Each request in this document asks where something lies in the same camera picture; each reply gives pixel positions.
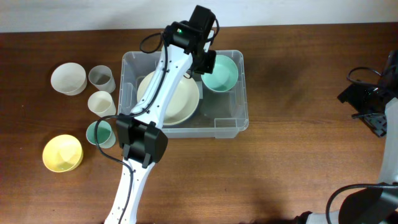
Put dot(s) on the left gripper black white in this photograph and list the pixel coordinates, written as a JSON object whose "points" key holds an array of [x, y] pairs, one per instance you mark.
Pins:
{"points": [[209, 63]]}

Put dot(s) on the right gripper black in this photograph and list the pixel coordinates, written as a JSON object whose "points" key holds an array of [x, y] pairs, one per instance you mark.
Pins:
{"points": [[352, 94]]}

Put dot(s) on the mint green small bowl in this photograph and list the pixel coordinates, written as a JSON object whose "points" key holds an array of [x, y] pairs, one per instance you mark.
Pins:
{"points": [[224, 76]]}

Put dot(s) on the large cream bowl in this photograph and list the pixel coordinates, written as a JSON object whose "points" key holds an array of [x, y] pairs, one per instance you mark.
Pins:
{"points": [[183, 103]]}

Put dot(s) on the grey plastic cup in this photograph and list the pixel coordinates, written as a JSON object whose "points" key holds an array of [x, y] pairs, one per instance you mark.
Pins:
{"points": [[102, 78]]}

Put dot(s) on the cream plastic cup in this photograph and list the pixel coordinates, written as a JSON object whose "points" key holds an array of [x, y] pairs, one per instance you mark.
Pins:
{"points": [[101, 103]]}

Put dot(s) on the mint green plastic cup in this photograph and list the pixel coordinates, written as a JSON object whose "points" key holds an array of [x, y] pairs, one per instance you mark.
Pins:
{"points": [[106, 137]]}

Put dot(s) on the white small bowl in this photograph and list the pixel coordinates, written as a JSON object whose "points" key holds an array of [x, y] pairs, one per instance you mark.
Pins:
{"points": [[69, 79]]}

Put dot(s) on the yellow small bowl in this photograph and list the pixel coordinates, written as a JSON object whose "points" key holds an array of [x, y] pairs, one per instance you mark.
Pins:
{"points": [[62, 153]]}

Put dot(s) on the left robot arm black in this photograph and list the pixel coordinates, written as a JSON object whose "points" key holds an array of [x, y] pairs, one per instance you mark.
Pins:
{"points": [[140, 133]]}

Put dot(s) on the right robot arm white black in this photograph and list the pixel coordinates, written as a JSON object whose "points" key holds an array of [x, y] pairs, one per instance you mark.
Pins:
{"points": [[366, 203]]}

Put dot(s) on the clear plastic storage container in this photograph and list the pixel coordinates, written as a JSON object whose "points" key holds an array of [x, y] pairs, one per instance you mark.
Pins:
{"points": [[222, 115]]}

